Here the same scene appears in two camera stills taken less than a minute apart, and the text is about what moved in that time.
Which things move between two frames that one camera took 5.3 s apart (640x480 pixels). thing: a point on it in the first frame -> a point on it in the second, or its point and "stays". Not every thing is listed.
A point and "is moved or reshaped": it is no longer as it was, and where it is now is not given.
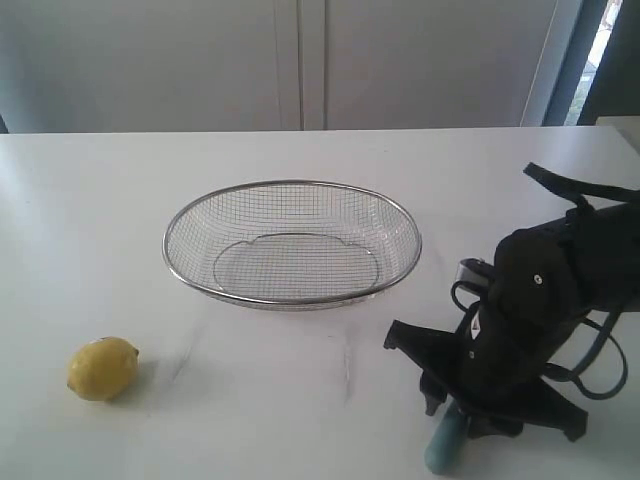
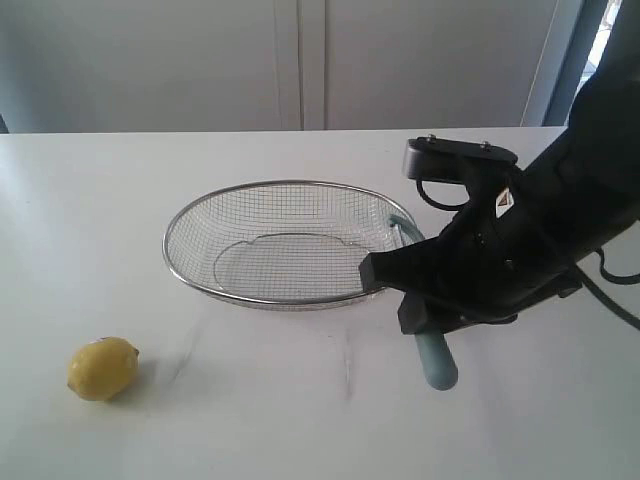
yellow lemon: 103,369 stays
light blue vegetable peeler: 448,441 is moved or reshaped
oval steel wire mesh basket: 293,244 stays
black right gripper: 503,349 -> 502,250
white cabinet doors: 89,66 stays
